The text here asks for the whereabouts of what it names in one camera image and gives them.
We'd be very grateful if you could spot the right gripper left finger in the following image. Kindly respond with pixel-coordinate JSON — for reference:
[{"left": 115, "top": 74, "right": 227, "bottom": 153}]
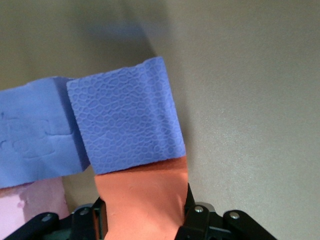
[{"left": 3, "top": 196, "right": 109, "bottom": 240}]

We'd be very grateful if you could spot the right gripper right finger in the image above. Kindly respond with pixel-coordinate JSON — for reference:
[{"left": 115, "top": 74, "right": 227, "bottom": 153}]
[{"left": 174, "top": 183, "right": 276, "bottom": 240}]

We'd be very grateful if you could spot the pink foam block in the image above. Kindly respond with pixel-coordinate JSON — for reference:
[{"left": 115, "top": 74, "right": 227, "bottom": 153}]
[{"left": 0, "top": 176, "right": 71, "bottom": 234}]

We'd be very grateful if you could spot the orange foam block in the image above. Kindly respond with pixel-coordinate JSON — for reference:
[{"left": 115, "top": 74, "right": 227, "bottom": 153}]
[{"left": 94, "top": 155, "right": 190, "bottom": 240}]

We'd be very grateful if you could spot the purple foam block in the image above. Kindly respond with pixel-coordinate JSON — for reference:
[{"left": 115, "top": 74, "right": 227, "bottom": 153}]
[
  {"left": 0, "top": 76, "right": 91, "bottom": 190},
  {"left": 66, "top": 56, "right": 187, "bottom": 175}
]

